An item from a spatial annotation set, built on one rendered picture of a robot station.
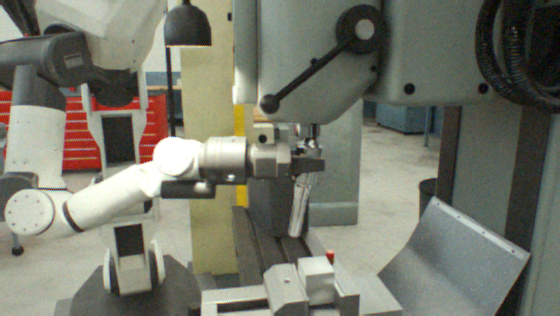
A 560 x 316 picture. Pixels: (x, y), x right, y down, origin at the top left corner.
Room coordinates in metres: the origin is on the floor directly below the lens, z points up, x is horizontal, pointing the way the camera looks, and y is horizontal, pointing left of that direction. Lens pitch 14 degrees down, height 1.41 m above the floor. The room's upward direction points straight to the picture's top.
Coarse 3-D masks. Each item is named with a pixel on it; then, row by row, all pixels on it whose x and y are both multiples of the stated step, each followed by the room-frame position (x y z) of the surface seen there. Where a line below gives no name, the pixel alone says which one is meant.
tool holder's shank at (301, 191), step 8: (296, 184) 0.70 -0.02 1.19; (304, 184) 0.69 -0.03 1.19; (296, 192) 0.70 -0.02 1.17; (304, 192) 0.69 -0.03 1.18; (296, 200) 0.70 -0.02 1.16; (304, 200) 0.70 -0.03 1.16; (296, 208) 0.70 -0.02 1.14; (304, 208) 0.70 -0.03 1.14; (296, 216) 0.70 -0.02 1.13; (296, 224) 0.70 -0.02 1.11; (288, 232) 0.70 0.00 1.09; (296, 232) 0.70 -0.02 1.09
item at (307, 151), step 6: (300, 144) 0.69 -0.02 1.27; (300, 150) 0.69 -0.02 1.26; (306, 150) 0.68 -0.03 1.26; (312, 150) 0.68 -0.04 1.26; (318, 150) 0.69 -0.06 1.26; (306, 156) 0.68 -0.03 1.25; (312, 156) 0.68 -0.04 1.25; (318, 156) 0.69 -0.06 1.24; (294, 174) 0.69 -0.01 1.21; (300, 174) 0.68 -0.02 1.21; (306, 174) 0.68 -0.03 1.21; (312, 174) 0.68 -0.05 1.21
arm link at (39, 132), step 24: (24, 120) 0.67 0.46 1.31; (48, 120) 0.69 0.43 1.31; (24, 144) 0.66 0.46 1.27; (48, 144) 0.68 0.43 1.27; (24, 168) 0.64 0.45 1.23; (48, 168) 0.67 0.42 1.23; (0, 192) 0.62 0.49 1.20; (24, 192) 0.61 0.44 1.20; (24, 216) 0.60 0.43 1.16; (48, 216) 0.60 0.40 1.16
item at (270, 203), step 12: (252, 180) 1.18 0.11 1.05; (264, 180) 1.06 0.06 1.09; (252, 192) 1.18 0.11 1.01; (264, 192) 1.07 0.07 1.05; (276, 192) 1.03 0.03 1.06; (288, 192) 1.05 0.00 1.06; (252, 204) 1.18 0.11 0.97; (264, 204) 1.07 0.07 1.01; (276, 204) 1.03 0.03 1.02; (288, 204) 1.05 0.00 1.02; (264, 216) 1.07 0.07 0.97; (276, 216) 1.03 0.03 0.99; (288, 216) 1.05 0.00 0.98; (264, 228) 1.07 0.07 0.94; (276, 228) 1.03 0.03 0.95
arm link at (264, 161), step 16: (224, 144) 0.68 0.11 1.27; (240, 144) 0.68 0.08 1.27; (256, 144) 0.70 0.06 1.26; (272, 144) 0.73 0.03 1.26; (288, 144) 0.72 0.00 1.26; (224, 160) 0.66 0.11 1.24; (240, 160) 0.66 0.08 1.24; (256, 160) 0.66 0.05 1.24; (272, 160) 0.66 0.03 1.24; (288, 160) 0.65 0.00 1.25; (224, 176) 0.66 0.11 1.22; (240, 176) 0.66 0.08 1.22; (256, 176) 0.66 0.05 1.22; (272, 176) 0.66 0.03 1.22; (288, 176) 0.64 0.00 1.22
